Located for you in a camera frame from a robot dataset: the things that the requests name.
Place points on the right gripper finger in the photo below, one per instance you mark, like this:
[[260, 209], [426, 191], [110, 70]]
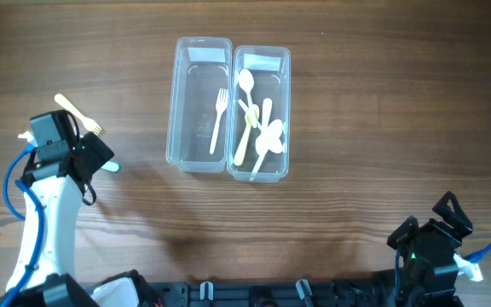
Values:
[[449, 209], [403, 232]]

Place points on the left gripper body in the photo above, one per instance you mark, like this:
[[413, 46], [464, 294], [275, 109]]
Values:
[[96, 151]]

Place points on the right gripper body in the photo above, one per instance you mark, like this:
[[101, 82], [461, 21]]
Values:
[[440, 228]]

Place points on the white spoon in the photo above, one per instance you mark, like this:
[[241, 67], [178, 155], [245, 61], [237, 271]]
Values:
[[262, 142], [271, 130], [246, 83]]

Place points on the white spoon vertical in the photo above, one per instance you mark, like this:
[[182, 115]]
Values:
[[269, 140]]

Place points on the white fork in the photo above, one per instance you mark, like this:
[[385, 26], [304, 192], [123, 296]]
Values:
[[221, 106]]

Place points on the yellow plastic spoon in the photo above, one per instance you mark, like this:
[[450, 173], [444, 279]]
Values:
[[241, 149]]

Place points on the white fork pointing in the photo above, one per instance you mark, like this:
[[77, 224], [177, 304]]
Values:
[[27, 135]]

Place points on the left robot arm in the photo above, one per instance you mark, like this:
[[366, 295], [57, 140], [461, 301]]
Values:
[[44, 272]]

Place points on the left clear plastic container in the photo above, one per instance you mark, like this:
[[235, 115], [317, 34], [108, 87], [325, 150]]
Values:
[[202, 66]]

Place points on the clear plastic container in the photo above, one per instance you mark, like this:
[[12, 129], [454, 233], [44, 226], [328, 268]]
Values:
[[270, 67], [202, 66]]

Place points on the right clear plastic container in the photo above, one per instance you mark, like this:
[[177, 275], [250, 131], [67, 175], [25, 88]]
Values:
[[270, 67]]

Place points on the yellow plastic fork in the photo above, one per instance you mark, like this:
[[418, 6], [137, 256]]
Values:
[[88, 123]]

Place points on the light blue plastic fork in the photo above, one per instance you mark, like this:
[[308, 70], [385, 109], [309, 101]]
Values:
[[111, 166]]

